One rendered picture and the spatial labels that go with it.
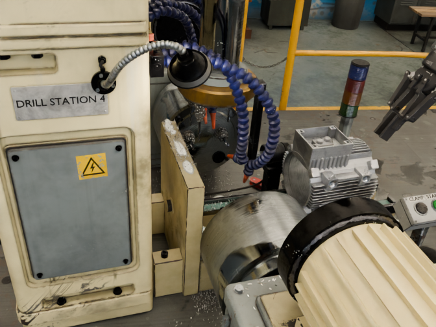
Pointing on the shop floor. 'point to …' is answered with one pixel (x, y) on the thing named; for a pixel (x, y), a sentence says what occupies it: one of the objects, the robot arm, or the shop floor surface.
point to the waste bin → (348, 13)
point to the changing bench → (420, 22)
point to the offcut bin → (283, 13)
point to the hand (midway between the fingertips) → (388, 126)
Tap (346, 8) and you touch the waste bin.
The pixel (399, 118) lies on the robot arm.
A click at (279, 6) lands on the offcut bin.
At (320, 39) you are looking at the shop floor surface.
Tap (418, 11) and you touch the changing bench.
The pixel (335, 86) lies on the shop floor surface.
